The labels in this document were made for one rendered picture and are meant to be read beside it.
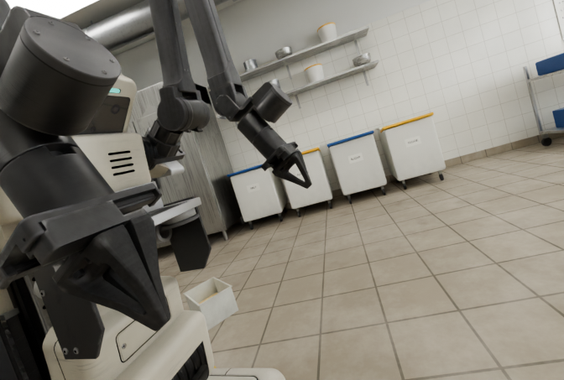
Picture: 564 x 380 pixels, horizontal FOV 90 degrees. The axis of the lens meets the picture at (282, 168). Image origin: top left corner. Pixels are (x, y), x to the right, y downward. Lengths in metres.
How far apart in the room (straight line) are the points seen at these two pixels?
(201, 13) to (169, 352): 0.67
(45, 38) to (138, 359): 0.54
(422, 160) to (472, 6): 2.07
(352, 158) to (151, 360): 3.00
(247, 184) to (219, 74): 2.96
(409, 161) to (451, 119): 1.05
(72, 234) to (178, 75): 0.54
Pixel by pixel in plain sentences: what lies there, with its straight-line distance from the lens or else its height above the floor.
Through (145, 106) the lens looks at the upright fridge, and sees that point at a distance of 3.86.
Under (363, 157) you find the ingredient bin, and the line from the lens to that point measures 3.38.
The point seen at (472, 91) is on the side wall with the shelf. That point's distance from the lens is 4.41.
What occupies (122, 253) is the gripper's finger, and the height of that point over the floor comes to 0.82.
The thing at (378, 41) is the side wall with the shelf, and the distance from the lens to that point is 4.24.
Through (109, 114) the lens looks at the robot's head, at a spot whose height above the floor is 1.02.
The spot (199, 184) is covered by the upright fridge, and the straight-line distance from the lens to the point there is 3.51.
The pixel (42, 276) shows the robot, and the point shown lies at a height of 0.79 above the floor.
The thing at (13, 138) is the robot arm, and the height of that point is 0.92.
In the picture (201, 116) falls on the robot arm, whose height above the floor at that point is 0.99.
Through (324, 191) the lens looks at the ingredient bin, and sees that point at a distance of 3.43.
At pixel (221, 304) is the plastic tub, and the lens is 1.90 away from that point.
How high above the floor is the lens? 0.86
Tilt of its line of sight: 4 degrees down
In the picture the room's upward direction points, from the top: 17 degrees counter-clockwise
